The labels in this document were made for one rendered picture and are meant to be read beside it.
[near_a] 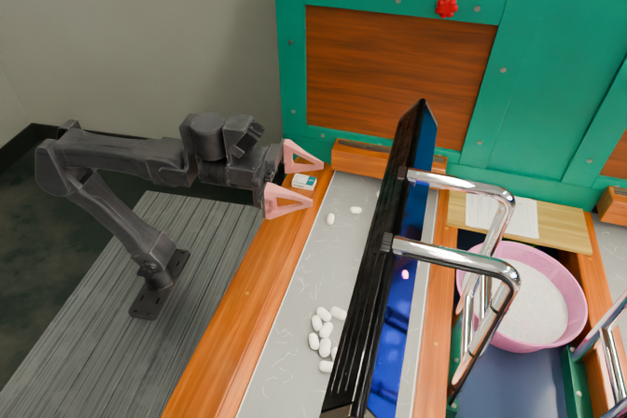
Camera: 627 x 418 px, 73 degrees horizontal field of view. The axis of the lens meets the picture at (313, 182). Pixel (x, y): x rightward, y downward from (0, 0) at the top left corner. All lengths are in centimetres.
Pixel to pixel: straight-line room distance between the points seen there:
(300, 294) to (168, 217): 49
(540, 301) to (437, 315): 25
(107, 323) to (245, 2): 136
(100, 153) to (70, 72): 180
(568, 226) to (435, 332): 47
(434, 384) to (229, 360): 38
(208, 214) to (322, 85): 49
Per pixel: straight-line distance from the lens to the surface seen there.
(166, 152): 78
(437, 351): 92
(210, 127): 70
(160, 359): 104
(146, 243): 100
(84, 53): 250
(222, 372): 88
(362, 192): 120
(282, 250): 102
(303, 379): 89
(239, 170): 71
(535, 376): 107
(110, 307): 115
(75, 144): 87
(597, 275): 117
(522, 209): 121
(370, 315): 53
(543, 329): 106
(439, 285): 100
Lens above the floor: 156
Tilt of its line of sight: 42 degrees down
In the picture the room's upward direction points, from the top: straight up
